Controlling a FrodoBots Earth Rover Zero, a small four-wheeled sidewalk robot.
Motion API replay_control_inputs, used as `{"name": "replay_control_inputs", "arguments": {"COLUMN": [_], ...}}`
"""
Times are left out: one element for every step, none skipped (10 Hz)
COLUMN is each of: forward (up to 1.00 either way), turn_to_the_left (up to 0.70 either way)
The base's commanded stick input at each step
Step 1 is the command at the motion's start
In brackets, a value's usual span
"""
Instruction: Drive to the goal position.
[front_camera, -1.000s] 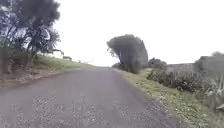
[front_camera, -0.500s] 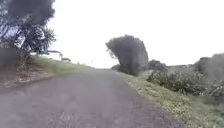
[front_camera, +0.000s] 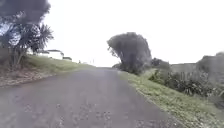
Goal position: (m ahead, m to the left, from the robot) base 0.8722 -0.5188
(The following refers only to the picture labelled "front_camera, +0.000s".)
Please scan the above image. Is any rounded dark tree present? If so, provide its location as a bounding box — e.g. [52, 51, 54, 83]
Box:
[106, 31, 153, 76]

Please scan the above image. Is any grey asphalt path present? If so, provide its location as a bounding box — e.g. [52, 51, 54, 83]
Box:
[0, 67, 188, 128]

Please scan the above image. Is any grassy slope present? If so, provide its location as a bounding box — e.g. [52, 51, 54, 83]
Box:
[24, 54, 96, 75]

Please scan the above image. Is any white building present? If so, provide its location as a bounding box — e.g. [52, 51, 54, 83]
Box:
[37, 49, 73, 62]

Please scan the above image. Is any grass verge strip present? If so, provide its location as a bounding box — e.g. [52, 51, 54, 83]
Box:
[117, 69, 224, 128]

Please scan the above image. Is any row of flax bushes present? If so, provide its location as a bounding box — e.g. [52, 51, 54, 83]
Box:
[148, 51, 224, 109]

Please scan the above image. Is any brown leaf-littered bank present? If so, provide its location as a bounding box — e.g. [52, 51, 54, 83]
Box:
[0, 64, 56, 89]

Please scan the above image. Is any row of dark trees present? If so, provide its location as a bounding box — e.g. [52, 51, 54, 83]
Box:
[0, 0, 55, 69]

